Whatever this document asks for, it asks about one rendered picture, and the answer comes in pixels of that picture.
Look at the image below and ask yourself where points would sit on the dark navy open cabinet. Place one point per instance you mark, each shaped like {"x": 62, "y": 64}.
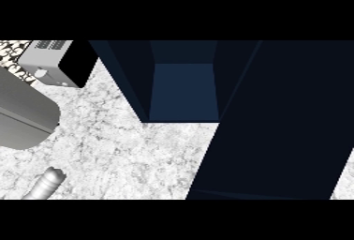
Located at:
{"x": 183, "y": 92}

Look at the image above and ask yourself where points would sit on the dark navy cabinet door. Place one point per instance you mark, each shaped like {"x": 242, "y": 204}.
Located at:
{"x": 280, "y": 125}

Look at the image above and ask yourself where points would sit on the clear plastic water bottle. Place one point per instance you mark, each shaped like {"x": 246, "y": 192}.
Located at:
{"x": 46, "y": 185}

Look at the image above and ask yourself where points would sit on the pale grey toaster appliance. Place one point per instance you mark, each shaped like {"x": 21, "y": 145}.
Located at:
{"x": 47, "y": 64}

